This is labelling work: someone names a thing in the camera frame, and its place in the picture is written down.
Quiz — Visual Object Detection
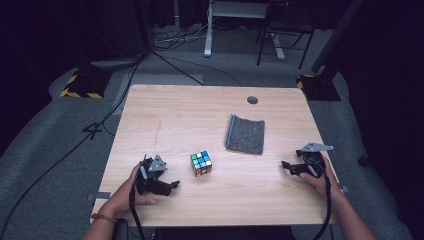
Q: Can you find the person's right hand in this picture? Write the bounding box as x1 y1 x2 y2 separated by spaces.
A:
299 156 341 201

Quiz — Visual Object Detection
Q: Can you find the white desk frame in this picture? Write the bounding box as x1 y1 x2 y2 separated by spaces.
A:
203 0 286 61

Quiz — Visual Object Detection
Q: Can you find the person's left hand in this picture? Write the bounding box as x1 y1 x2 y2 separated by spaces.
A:
99 163 158 220

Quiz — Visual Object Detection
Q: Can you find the multicoloured puzzle cube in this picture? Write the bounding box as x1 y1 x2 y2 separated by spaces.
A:
190 150 213 178

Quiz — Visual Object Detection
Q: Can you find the black slanted stand pole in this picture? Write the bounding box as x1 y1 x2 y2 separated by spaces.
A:
311 0 365 75

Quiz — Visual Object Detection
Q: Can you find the person's dark clothing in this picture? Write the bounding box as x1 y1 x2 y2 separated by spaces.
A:
113 218 297 240

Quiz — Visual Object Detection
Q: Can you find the yellow-black striped stand base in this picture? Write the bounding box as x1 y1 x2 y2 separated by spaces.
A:
59 68 113 100
296 73 342 102

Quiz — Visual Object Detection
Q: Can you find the red bracelet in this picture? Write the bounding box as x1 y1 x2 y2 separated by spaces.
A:
90 213 118 224

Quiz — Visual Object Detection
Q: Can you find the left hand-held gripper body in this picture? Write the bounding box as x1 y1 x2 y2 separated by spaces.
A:
135 153 169 197

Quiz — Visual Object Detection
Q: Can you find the bundle of floor cables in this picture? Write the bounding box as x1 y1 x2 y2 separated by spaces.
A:
152 21 216 52

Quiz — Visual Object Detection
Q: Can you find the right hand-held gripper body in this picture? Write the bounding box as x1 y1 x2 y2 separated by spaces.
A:
295 142 335 178

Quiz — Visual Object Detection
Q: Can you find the grey cloth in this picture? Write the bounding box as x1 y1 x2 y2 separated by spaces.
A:
224 114 266 156

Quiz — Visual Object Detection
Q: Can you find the black chair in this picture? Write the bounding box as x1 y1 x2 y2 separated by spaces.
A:
256 0 316 71

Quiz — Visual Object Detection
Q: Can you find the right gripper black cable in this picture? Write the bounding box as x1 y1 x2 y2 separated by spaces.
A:
312 166 333 240

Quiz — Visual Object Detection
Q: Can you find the thin black floor cable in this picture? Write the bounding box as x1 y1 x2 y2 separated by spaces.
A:
151 49 243 88

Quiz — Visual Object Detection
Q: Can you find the long black floor cable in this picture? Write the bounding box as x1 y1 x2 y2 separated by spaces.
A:
0 54 145 239

